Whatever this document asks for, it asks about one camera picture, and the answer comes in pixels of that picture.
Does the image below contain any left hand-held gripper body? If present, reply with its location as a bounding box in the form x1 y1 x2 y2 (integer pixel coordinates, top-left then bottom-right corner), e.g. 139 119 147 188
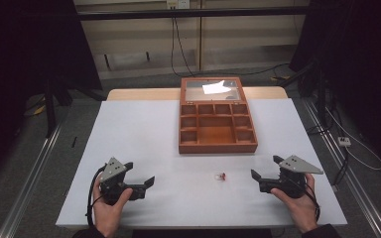
98 157 147 206

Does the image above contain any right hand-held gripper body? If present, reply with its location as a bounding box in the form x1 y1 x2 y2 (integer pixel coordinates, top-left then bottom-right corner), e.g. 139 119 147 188
258 155 324 199

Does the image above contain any wooden jewelry box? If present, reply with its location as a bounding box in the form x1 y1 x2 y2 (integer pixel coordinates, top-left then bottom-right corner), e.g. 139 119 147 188
178 76 259 155

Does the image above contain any person's right hand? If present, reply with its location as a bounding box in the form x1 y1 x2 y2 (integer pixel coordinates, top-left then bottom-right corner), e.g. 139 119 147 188
270 173 320 234

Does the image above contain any person's left hand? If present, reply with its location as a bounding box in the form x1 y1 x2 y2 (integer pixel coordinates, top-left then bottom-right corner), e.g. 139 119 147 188
92 179 134 238

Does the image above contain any white table cover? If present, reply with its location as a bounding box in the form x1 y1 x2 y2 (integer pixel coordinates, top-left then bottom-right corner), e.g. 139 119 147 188
55 98 348 230

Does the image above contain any wooden table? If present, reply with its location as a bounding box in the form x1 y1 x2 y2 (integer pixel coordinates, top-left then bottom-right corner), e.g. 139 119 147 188
106 85 289 102

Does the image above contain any black metal stand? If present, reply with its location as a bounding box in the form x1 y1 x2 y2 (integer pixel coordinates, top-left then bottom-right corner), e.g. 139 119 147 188
271 59 332 131
42 74 107 139

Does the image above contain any black curtain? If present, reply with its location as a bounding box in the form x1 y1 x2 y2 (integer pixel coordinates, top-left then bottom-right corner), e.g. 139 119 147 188
289 0 381 171
0 0 104 191

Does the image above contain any black horizontal bar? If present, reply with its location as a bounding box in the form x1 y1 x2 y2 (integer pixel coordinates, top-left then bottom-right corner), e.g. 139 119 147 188
76 5 313 22

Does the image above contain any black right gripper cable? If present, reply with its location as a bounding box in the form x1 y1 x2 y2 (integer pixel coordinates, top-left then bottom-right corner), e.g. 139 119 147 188
286 178 321 223

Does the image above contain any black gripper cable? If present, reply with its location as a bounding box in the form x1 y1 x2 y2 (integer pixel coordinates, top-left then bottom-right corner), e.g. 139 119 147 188
84 164 109 228
286 178 321 223

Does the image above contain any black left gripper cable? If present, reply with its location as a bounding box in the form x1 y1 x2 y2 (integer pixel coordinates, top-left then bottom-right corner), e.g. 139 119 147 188
84 164 109 228

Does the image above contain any metal floor rail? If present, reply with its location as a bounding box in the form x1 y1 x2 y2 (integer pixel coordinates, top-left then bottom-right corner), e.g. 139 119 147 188
302 98 381 238
0 120 64 238

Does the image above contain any white floor cable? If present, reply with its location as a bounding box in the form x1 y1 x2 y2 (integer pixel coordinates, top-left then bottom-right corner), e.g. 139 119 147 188
323 105 381 173

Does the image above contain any black hanging cable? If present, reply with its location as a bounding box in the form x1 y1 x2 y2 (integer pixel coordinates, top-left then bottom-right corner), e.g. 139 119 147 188
173 16 291 77
170 8 199 78

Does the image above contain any white wall outlet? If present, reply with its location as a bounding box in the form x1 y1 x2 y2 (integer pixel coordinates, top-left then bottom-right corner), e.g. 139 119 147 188
166 0 191 10

